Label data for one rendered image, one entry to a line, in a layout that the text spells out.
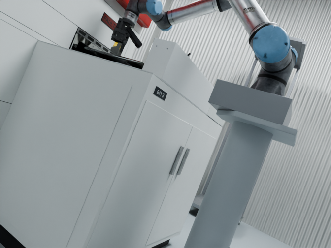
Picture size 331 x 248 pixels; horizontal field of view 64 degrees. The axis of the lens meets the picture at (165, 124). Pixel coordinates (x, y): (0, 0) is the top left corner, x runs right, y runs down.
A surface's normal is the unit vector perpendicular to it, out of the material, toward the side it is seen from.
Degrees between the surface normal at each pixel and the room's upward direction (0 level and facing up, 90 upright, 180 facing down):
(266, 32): 94
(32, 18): 90
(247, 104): 90
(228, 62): 90
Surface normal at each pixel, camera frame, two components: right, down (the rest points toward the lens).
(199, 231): -0.66, -0.29
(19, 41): 0.83, 0.32
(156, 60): -0.43, -0.19
